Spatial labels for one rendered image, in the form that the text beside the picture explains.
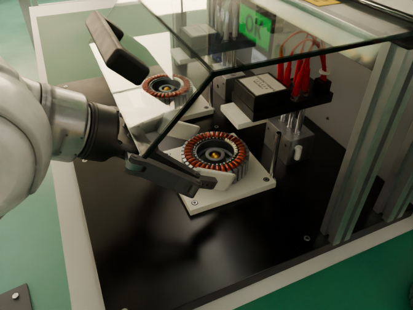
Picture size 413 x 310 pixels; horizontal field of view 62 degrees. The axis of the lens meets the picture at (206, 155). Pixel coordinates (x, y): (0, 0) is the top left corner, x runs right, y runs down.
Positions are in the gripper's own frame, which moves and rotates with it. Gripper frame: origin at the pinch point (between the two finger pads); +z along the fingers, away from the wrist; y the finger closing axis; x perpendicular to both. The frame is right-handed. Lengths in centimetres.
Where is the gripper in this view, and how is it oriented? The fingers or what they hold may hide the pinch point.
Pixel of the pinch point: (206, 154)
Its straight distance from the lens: 55.9
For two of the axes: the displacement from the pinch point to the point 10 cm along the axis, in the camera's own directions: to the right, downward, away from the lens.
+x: 4.6, -8.0, -4.0
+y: 4.0, 5.8, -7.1
